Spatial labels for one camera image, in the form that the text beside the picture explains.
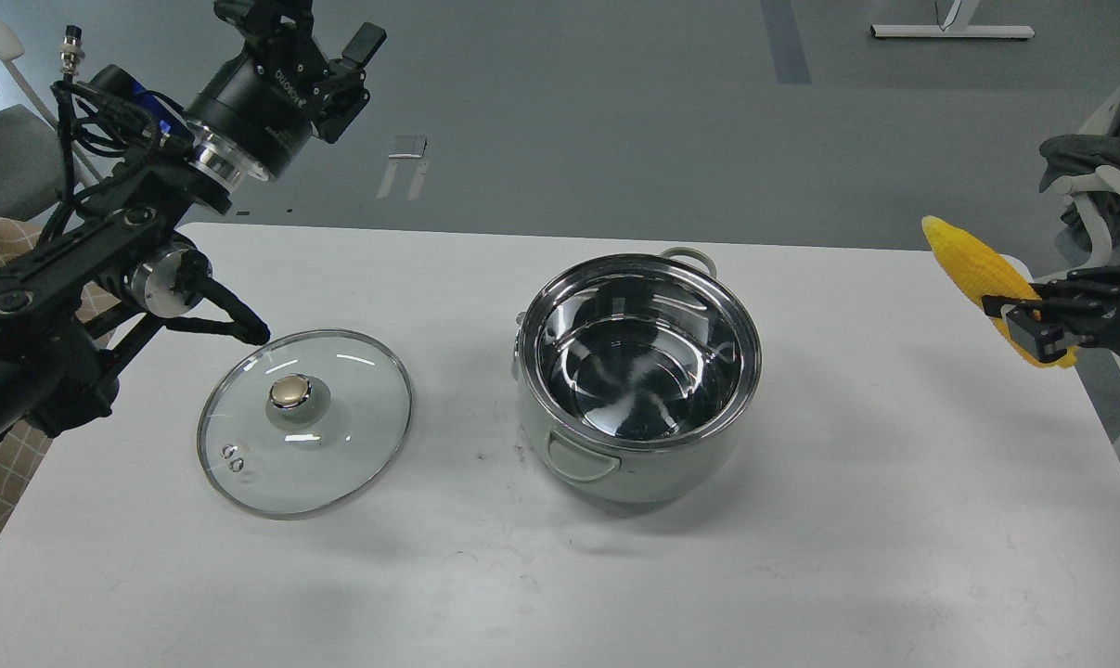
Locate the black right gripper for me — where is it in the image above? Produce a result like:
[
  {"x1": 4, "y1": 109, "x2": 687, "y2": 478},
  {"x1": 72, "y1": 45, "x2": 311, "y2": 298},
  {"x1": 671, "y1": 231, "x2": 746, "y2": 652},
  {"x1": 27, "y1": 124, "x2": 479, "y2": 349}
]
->
[{"x1": 981, "y1": 265, "x2": 1120, "y2": 365}]

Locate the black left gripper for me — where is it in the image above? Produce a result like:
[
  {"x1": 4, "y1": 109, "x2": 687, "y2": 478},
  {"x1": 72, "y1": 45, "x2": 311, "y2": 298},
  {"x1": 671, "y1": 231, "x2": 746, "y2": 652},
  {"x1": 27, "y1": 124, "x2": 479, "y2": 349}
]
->
[{"x1": 187, "y1": 1, "x2": 388, "y2": 180}]

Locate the yellow corn cob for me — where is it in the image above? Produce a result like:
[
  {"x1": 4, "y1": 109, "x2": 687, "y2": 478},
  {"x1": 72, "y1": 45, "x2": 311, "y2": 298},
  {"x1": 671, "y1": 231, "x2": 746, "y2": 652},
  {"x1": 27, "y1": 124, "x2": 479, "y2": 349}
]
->
[{"x1": 921, "y1": 215, "x2": 1079, "y2": 370}]

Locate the glass pot lid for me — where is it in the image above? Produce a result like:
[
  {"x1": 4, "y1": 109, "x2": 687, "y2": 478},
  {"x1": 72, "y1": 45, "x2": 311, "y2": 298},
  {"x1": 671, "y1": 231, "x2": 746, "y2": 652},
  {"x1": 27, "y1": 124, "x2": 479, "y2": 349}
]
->
[{"x1": 196, "y1": 330, "x2": 414, "y2": 520}]

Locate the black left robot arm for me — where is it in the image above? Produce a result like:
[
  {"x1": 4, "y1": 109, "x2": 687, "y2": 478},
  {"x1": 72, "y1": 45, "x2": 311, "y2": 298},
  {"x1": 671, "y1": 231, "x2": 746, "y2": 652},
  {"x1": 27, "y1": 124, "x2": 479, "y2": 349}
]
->
[{"x1": 0, "y1": 1, "x2": 388, "y2": 443}]

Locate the pale green steel pot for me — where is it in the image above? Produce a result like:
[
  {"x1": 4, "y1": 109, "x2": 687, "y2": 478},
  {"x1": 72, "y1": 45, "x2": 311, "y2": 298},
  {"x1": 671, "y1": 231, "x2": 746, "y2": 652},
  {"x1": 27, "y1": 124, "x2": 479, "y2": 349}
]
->
[{"x1": 512, "y1": 247, "x2": 763, "y2": 504}]

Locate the white desk foot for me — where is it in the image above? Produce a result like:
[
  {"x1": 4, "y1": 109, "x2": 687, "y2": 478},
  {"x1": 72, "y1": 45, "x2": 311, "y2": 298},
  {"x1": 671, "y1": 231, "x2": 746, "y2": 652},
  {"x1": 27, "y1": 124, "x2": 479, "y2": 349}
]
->
[{"x1": 869, "y1": 1, "x2": 1036, "y2": 41}]

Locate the grey office chair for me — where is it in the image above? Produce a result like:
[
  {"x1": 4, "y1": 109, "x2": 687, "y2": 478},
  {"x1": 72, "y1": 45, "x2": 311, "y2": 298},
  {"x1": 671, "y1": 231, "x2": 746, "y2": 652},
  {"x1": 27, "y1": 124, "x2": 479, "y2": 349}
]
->
[{"x1": 0, "y1": 20, "x2": 66, "y2": 221}]

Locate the checked beige cloth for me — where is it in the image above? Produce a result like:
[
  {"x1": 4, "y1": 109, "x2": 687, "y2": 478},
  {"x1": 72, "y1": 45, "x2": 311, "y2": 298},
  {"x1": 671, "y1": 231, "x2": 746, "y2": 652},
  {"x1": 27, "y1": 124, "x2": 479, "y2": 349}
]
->
[{"x1": 0, "y1": 210, "x2": 97, "y2": 534}]

